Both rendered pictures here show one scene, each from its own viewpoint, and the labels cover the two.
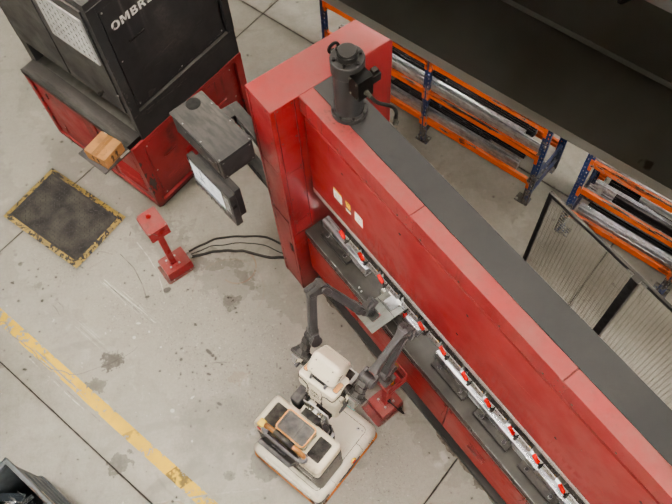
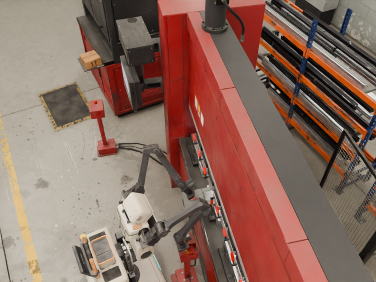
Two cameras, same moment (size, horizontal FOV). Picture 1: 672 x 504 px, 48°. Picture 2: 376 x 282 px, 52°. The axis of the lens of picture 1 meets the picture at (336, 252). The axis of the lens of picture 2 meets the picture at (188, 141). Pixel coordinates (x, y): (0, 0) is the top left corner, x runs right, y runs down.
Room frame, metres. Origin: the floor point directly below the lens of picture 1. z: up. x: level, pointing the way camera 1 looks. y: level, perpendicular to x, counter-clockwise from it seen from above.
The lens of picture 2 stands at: (0.02, -0.80, 3.82)
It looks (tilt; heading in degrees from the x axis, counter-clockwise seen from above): 48 degrees down; 20
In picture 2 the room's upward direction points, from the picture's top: straight up
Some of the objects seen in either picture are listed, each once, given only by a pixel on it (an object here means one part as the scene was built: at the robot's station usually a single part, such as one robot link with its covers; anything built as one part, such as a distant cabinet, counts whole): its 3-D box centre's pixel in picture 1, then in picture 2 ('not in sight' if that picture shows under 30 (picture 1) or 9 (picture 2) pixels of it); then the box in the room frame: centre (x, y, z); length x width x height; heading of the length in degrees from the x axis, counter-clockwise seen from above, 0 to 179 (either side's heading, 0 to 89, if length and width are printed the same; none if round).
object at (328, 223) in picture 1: (347, 245); (199, 154); (2.39, -0.08, 0.92); 0.50 x 0.06 x 0.10; 32
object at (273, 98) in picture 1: (329, 173); (206, 106); (2.84, 0.00, 1.15); 0.85 x 0.25 x 2.30; 122
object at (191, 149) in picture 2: (336, 247); (192, 153); (2.40, 0.00, 0.89); 0.30 x 0.05 x 0.03; 32
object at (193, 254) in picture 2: (387, 373); (187, 245); (1.50, -0.27, 0.75); 0.20 x 0.16 x 0.18; 34
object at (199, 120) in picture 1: (221, 164); (138, 69); (2.74, 0.68, 1.53); 0.51 x 0.25 x 0.85; 37
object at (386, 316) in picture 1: (379, 311); (197, 197); (1.85, -0.25, 1.00); 0.26 x 0.18 x 0.01; 122
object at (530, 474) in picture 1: (537, 483); not in sight; (0.70, -1.07, 0.89); 0.30 x 0.05 x 0.03; 32
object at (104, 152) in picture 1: (102, 148); (89, 58); (3.31, 1.65, 1.04); 0.30 x 0.26 x 0.12; 46
